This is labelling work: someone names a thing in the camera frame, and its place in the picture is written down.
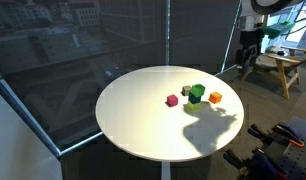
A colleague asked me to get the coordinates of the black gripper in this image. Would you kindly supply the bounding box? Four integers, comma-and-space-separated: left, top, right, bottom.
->
235, 29, 264, 69

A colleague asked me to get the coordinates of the green block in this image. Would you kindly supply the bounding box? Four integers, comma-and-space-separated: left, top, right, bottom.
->
190, 84, 205, 97

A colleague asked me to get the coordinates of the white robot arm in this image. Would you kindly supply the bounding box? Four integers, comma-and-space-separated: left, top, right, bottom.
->
235, 0, 304, 70

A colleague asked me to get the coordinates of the orange block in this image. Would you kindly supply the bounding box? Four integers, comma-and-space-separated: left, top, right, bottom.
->
209, 92, 222, 104

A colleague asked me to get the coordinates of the grey block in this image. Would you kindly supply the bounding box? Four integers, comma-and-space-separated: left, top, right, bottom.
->
181, 85, 191, 96

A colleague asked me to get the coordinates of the blue block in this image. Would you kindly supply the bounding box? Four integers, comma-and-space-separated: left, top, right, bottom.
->
188, 93, 201, 104

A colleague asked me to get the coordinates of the lime yellow-green block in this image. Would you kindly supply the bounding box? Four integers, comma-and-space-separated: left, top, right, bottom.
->
187, 101, 200, 111

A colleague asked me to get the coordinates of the magenta block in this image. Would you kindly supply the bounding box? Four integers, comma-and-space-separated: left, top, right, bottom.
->
167, 94, 178, 107

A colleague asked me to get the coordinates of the wooden chair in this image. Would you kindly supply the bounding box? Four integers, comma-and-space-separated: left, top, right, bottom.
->
242, 46, 306, 99

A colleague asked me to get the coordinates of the round white table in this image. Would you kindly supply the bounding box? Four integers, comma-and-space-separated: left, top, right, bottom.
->
95, 66, 244, 162

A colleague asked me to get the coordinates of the black perforated cart with clamps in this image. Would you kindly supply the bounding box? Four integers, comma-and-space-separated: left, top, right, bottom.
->
223, 117, 306, 180

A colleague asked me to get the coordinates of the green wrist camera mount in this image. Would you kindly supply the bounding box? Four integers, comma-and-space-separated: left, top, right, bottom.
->
263, 21, 295, 39

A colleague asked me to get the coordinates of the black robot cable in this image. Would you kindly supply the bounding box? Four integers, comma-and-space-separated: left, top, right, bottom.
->
286, 0, 306, 36

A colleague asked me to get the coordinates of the metal window frame post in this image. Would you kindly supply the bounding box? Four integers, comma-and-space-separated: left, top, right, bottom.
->
165, 0, 171, 66

